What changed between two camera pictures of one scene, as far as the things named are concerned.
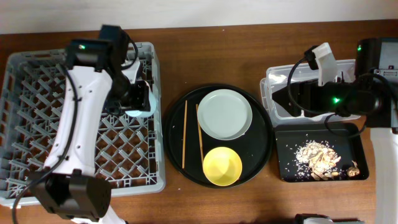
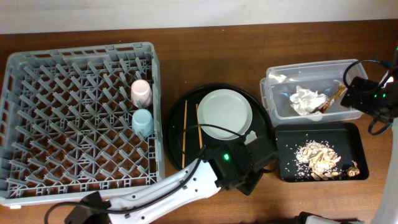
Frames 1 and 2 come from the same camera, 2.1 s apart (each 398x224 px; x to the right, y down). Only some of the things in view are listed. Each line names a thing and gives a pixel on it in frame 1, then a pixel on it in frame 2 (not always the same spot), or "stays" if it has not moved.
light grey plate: [224, 114] stays
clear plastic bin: [278, 76] stays
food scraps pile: [317, 158] stays
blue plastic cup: [141, 113] to [142, 122]
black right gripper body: [298, 99] to [355, 93]
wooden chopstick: [199, 135] stays
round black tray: [186, 144] stays
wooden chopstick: [184, 134] stays
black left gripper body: [142, 97] to [261, 149]
